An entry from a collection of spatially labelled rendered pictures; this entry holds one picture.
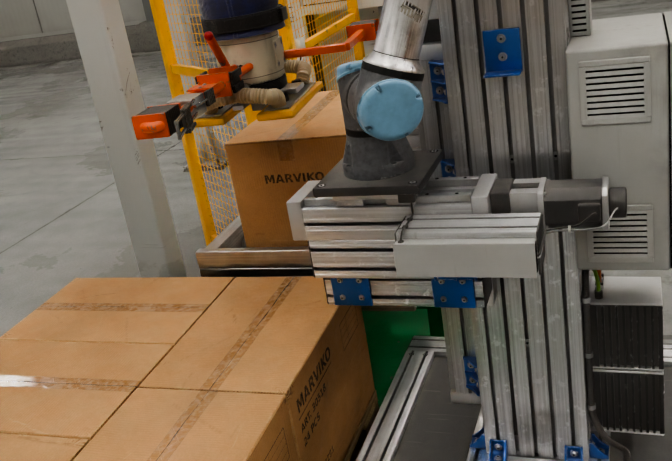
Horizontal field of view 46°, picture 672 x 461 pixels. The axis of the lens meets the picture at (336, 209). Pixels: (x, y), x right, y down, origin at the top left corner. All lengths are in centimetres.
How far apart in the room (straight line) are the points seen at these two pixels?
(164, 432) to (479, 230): 84
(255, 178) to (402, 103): 108
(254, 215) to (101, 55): 118
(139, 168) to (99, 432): 172
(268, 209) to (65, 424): 89
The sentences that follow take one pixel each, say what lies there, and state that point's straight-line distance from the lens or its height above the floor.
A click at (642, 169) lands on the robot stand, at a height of 98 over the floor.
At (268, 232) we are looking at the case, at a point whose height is 65.
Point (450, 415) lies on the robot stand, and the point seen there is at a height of 21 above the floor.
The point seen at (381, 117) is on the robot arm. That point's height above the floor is 120.
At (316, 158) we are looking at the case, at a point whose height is 88.
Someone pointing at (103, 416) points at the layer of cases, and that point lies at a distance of 198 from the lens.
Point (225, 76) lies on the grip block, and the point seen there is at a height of 122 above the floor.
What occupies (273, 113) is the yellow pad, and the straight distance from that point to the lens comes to 206.
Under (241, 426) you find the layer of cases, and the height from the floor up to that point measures 54.
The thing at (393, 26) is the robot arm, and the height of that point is 135.
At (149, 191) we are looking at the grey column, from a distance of 346.
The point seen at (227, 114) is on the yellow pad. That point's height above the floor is 109.
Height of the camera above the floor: 155
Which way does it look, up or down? 20 degrees down
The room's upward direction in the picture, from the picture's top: 10 degrees counter-clockwise
